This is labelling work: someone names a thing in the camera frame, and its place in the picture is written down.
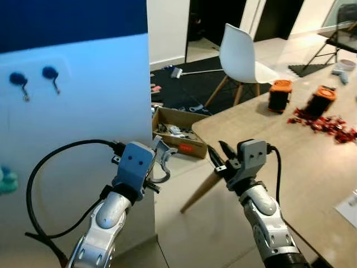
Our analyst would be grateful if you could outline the brown cardboard box red label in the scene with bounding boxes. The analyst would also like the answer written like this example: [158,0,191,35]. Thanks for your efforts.
[152,106,211,160]

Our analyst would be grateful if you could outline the white packet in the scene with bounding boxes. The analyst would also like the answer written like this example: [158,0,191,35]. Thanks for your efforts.
[166,125,194,140]

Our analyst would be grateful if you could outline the wooden table leg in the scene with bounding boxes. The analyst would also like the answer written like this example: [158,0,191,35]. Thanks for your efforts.
[180,166,221,214]

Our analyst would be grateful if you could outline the large black floor mat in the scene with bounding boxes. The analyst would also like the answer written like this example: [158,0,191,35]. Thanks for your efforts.
[151,54,268,115]

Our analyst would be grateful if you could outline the orange black container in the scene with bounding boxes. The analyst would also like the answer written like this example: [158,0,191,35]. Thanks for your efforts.
[306,85,337,119]
[268,80,293,114]

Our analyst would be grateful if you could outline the white chair wooden legs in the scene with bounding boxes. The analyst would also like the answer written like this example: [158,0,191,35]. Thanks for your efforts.
[204,23,279,109]

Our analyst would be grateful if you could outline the pile of red black pieces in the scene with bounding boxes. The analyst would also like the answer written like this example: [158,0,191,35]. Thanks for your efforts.
[287,108,357,145]

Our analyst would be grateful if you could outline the small black floor mat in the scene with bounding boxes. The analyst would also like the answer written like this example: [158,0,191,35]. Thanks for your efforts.
[287,63,334,79]

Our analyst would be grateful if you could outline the white paper sheet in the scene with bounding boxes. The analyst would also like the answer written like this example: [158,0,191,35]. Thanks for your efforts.
[334,190,357,228]

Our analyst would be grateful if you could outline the small grey object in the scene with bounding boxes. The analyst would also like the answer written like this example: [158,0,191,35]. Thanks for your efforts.
[331,68,349,85]

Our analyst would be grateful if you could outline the white bowl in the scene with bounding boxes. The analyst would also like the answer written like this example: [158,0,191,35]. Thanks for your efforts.
[339,59,356,71]

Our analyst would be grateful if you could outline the black folding stand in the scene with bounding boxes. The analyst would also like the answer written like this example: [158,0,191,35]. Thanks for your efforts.
[301,3,357,72]

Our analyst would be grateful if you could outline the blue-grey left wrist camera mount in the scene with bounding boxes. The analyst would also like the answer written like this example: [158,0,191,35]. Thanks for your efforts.
[113,142,155,193]

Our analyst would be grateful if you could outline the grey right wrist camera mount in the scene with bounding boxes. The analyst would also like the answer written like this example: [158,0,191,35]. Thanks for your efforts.
[226,140,268,193]

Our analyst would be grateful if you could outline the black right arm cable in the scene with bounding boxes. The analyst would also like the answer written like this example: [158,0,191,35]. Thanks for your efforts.
[268,144,283,205]

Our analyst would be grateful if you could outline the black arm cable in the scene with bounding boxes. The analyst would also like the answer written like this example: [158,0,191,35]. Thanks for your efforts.
[268,144,283,205]
[25,140,126,263]

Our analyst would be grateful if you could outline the white long-handled floor tool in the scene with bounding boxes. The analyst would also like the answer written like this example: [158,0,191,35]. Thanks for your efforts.
[169,66,224,80]

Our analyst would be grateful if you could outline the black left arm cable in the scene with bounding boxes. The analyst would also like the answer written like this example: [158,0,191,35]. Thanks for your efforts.
[25,140,126,263]

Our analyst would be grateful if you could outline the round blue wall hook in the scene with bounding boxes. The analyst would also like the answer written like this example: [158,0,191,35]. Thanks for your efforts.
[42,66,62,95]
[9,71,30,102]

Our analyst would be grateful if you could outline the teal wall object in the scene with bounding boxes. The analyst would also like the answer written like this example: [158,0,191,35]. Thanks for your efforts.
[0,166,18,195]

